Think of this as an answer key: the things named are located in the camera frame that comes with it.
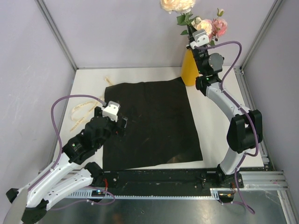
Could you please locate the cream printed ribbon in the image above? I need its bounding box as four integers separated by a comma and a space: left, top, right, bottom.
69, 74, 113, 134

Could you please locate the black wrapping paper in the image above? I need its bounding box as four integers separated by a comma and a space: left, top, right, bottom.
103, 77, 203, 171

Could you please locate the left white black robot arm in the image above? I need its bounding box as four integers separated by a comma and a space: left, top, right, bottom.
4, 101, 128, 224

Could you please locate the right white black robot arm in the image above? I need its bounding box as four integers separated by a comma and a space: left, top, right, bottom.
187, 25, 263, 187

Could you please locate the yellow cylindrical vase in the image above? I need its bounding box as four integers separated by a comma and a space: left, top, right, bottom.
181, 49, 199, 86

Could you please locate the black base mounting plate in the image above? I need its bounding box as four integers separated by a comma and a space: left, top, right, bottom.
90, 168, 244, 191

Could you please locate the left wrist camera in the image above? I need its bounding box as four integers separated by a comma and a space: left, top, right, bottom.
102, 101, 120, 122

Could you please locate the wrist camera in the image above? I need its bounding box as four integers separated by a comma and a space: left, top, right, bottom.
189, 29, 210, 49
102, 101, 120, 122

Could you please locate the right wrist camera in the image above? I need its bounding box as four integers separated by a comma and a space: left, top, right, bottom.
189, 29, 210, 49

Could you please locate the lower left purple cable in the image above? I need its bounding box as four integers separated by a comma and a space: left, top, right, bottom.
50, 184, 117, 210

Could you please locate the grey slotted cable duct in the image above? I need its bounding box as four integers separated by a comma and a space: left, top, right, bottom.
67, 185, 235, 202

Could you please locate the right aluminium frame post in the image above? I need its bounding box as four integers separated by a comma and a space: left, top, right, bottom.
240, 0, 285, 70

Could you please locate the aluminium frame post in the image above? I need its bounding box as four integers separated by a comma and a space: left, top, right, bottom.
240, 0, 285, 70
35, 0, 78, 71

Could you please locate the left aluminium frame post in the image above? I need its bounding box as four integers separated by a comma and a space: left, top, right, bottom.
35, 0, 78, 71

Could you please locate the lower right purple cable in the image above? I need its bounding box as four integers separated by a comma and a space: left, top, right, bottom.
230, 171, 256, 215

